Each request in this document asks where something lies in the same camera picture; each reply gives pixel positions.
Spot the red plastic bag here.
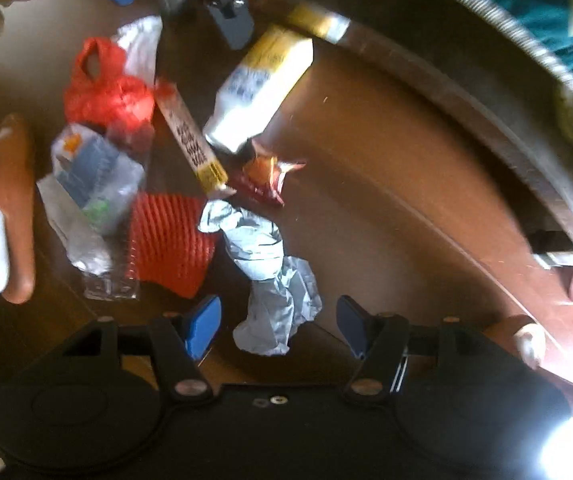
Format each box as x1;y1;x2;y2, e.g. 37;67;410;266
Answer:
64;37;160;133

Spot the clear plastic packet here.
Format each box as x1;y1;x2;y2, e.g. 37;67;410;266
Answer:
36;124;147;276

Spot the clear plastic wrapper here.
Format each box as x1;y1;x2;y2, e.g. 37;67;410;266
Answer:
80;240;142;302

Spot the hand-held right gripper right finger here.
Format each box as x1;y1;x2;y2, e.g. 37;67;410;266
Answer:
335;295;497;408

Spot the white yellow sachet stick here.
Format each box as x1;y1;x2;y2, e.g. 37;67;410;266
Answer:
155;80;230;197

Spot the red foam mesh net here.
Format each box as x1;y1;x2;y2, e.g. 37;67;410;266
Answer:
127;194;220;301

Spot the yellow white milk carton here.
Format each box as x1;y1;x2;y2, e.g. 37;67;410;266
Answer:
202;24;315;156

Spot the round metal rimmed base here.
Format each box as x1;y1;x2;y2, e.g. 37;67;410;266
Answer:
339;0;573;271

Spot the white plastic bag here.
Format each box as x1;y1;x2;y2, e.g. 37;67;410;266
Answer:
111;15;163;86

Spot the yellow white packet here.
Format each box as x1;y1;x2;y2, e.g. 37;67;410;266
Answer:
286;2;352;43

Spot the crumpled white paper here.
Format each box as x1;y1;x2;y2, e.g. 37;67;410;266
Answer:
197;199;323;357

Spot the red orange snack wrapper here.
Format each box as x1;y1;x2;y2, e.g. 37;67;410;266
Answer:
229;140;307;208

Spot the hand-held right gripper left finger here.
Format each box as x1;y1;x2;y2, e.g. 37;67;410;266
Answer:
61;295;223;404

